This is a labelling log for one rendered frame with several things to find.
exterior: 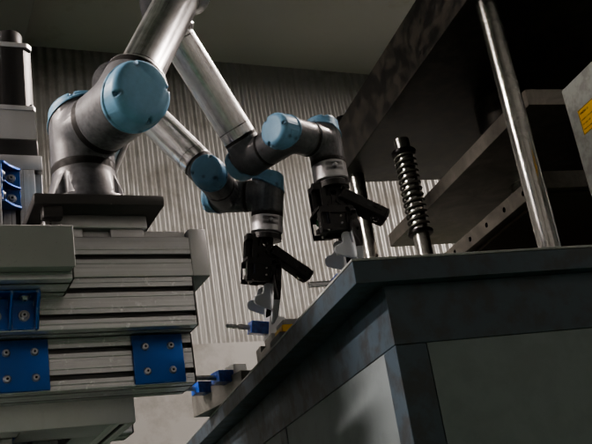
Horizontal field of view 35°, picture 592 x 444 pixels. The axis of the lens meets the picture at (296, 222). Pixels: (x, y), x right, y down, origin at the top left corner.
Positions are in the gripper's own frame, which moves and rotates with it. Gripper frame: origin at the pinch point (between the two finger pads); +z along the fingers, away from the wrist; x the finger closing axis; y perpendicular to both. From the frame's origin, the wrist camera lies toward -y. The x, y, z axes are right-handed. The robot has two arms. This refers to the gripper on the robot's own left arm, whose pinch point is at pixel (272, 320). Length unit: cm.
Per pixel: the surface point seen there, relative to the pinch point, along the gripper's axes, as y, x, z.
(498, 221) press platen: -73, -29, -38
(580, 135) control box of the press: -78, 8, -52
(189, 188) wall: -22, -296, -121
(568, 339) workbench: -27, 81, 13
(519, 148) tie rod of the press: -65, -1, -50
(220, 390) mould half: 7.8, -19.0, 14.8
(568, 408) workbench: -25, 83, 24
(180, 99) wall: -14, -304, -176
